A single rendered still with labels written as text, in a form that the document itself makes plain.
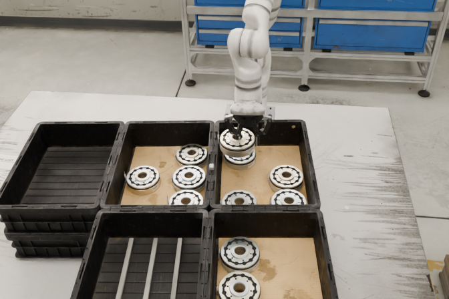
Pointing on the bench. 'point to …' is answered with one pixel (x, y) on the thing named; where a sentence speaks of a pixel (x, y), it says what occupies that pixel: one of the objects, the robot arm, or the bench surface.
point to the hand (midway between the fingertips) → (248, 139)
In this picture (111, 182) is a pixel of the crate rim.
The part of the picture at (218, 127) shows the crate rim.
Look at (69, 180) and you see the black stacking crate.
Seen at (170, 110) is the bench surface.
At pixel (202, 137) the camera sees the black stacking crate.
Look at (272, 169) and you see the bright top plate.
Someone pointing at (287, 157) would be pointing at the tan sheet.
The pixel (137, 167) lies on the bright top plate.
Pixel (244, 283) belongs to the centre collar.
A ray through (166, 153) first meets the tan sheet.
